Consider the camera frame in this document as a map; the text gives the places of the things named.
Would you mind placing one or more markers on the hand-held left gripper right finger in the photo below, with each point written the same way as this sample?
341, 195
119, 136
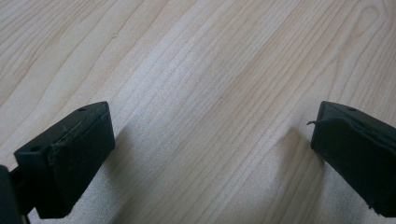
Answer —
358, 155

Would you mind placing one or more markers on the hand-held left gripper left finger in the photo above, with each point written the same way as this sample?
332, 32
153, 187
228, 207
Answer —
71, 161

